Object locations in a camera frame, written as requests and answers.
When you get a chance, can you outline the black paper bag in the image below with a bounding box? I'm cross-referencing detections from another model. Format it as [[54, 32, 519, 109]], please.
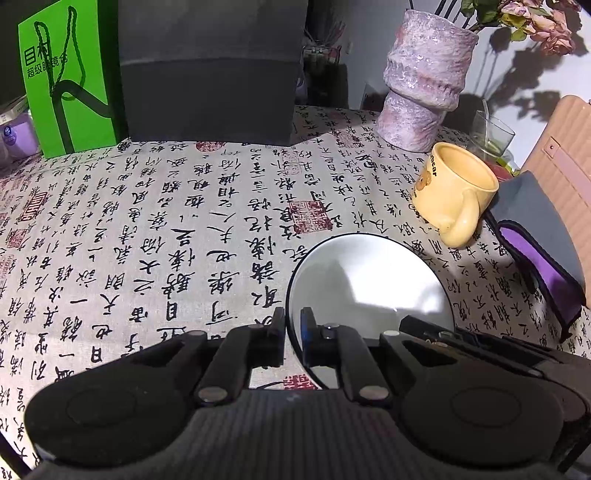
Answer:
[[119, 0, 309, 145]]

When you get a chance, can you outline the small white box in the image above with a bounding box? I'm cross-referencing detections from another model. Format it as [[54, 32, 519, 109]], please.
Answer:
[[0, 95, 29, 125]]

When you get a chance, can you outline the clear glass cup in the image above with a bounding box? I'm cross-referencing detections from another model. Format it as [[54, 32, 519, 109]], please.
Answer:
[[468, 99, 516, 164]]

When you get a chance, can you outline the yellow mug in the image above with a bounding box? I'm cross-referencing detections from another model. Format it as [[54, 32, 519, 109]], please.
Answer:
[[411, 142, 500, 247]]

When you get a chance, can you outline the purple tissue pack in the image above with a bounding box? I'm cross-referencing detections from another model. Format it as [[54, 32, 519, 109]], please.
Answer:
[[0, 111, 40, 169]]

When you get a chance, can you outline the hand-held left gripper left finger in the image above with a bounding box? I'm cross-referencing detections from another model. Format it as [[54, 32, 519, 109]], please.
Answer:
[[122, 307, 287, 409]]

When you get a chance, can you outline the small pink suitcase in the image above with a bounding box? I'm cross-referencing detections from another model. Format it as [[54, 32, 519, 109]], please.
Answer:
[[519, 95, 591, 278]]

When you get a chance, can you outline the green paper bag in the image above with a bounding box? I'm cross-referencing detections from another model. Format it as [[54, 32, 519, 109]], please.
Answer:
[[17, 0, 130, 160]]

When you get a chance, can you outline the purple ceramic vase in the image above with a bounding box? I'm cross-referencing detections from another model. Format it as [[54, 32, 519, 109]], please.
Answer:
[[376, 9, 480, 153]]

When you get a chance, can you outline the grey and purple pouch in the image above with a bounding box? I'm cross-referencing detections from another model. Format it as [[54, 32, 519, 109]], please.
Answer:
[[485, 171, 589, 330]]

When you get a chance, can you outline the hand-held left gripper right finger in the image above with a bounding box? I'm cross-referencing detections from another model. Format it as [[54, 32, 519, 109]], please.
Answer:
[[299, 308, 467, 408]]

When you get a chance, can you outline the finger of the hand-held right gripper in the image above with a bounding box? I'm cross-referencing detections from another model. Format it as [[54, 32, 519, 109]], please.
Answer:
[[399, 315, 548, 379]]

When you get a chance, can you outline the white bowl with black rim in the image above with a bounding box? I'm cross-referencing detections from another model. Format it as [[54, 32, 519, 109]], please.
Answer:
[[285, 233, 457, 391]]

